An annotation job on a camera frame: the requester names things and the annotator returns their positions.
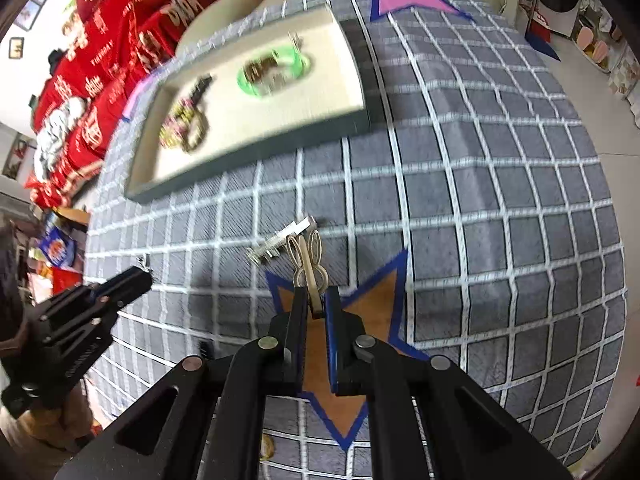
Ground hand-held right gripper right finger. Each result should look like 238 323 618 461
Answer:
326 286 576 480

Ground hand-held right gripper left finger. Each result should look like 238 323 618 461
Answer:
52 286 308 480

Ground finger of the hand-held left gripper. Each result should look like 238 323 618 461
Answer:
89 266 153 297
100 280 154 313

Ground gold rabbit hair clip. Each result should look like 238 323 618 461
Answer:
286 230 331 318

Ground pastel flower bead bracelet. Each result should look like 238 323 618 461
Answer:
159 96 201 150

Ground grey tray with white inside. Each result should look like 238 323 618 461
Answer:
124 5 373 204

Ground clear charm bracelet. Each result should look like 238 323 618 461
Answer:
259 67 297 95

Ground brown spiral hair tie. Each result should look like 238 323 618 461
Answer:
243 56 282 84

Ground green bangles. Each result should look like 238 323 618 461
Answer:
236 41 317 97

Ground person's left hand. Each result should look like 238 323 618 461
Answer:
0 391 97 461

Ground brown star marker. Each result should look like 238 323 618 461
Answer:
265 249 426 453

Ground blue printed box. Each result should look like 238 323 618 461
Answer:
39 227 77 269

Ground silver hair clip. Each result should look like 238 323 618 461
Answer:
247 216 316 266

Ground grey knotted cushion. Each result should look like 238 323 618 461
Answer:
34 97 87 182

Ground pink corner marker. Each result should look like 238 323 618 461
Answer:
121 77 152 122

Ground red printed blanket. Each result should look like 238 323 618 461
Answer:
25 0 246 209

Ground pale green armchair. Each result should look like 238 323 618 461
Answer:
175 0 506 61

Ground slipper rack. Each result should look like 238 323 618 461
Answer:
575 15 626 73

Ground wall picture frame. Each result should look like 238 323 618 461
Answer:
12 0 64 32

